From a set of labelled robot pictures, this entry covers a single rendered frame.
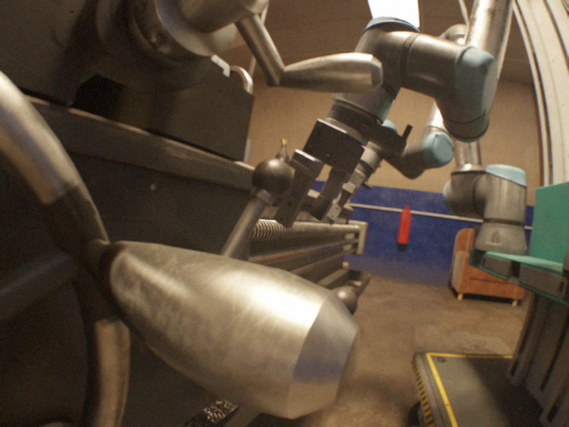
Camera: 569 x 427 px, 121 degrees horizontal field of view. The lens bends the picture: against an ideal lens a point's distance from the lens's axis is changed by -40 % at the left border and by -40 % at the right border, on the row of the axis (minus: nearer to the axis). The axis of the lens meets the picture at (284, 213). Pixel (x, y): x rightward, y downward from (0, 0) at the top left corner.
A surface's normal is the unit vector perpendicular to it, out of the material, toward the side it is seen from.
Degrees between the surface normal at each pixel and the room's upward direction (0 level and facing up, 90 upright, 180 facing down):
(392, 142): 105
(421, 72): 127
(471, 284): 90
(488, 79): 115
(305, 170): 97
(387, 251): 90
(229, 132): 90
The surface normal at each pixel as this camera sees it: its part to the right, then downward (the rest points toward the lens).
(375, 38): -0.68, -0.07
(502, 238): -0.60, -0.42
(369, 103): -0.01, 0.30
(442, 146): 0.07, 0.09
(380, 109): 0.47, 0.48
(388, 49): -0.75, 0.15
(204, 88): 0.89, 0.12
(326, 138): -0.46, 0.06
